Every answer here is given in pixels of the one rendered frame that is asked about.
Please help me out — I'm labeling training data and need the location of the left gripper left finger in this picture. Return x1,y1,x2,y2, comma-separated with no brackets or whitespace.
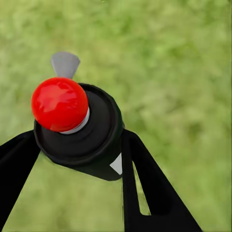
0,130,41,232

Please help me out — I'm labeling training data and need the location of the pesticide atomizer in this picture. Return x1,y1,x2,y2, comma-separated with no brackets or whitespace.
31,51,125,181

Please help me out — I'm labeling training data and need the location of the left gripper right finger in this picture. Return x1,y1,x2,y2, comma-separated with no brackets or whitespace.
121,129,203,232

